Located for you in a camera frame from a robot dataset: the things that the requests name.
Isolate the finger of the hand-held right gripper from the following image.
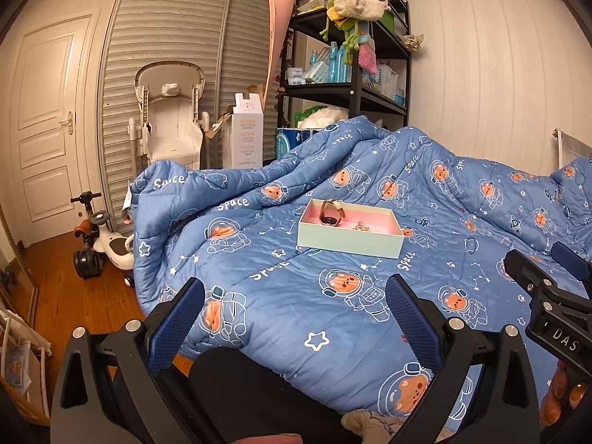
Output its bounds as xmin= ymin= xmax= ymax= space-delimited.
xmin=504 ymin=249 xmax=561 ymax=307
xmin=552 ymin=241 xmax=592 ymax=301

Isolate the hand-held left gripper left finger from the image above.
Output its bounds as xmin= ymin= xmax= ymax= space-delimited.
xmin=50 ymin=277 xmax=209 ymax=444

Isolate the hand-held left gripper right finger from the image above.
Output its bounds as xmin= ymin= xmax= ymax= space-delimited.
xmin=385 ymin=274 xmax=542 ymax=444

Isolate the mint green jewelry box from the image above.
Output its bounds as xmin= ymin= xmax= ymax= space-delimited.
xmin=296 ymin=198 xmax=405 ymax=260

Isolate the brown strap wristwatch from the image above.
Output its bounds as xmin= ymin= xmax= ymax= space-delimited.
xmin=319 ymin=199 xmax=347 ymax=226

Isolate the person's right hand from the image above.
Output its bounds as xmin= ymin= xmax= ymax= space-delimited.
xmin=539 ymin=360 xmax=592 ymax=427

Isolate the blue printed blanket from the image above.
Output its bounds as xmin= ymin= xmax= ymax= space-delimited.
xmin=124 ymin=115 xmax=592 ymax=426

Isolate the white ride-on toy car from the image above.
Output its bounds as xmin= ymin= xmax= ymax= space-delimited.
xmin=71 ymin=210 xmax=136 ymax=279

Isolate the white headboard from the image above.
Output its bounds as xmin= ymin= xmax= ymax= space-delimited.
xmin=552 ymin=127 xmax=592 ymax=173

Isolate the patterned beige cloth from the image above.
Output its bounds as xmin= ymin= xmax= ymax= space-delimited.
xmin=341 ymin=411 xmax=417 ymax=444

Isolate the person's black trouser leg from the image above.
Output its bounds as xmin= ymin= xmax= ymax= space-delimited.
xmin=187 ymin=347 xmax=367 ymax=444

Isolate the black orange toy tricycle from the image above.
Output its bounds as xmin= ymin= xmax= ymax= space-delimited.
xmin=70 ymin=191 xmax=110 ymax=241

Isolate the brown cardboard piece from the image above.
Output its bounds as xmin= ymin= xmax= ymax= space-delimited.
xmin=203 ymin=111 xmax=234 ymax=168

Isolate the white carton box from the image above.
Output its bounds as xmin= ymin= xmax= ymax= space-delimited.
xmin=230 ymin=93 xmax=264 ymax=169

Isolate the white baby high chair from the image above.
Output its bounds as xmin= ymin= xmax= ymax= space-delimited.
xmin=127 ymin=62 xmax=213 ymax=172

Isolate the cream panel door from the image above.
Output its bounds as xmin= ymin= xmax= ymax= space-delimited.
xmin=9 ymin=16 xmax=100 ymax=247

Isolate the blue tissue pack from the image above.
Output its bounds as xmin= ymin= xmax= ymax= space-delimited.
xmin=276 ymin=127 xmax=321 ymax=159

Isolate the white plastic bag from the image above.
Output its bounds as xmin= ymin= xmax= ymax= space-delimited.
xmin=298 ymin=106 xmax=349 ymax=129

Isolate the white storage basket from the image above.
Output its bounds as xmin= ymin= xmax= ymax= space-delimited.
xmin=377 ymin=65 xmax=399 ymax=101

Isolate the black shelf rack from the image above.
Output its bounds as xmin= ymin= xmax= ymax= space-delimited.
xmin=276 ymin=0 xmax=412 ymax=130

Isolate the pink crochet pouch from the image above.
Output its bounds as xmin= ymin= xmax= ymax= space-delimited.
xmin=358 ymin=39 xmax=379 ymax=73

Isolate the green frog toy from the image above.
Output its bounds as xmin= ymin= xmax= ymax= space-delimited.
xmin=319 ymin=0 xmax=367 ymax=54

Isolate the grey shutter wardrobe door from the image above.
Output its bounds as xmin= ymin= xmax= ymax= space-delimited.
xmin=99 ymin=0 xmax=297 ymax=177

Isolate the pink paper cone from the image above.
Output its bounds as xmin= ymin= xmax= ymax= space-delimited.
xmin=265 ymin=0 xmax=301 ymax=99

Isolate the white wire rack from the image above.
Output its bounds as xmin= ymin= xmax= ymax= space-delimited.
xmin=0 ymin=305 xmax=53 ymax=426

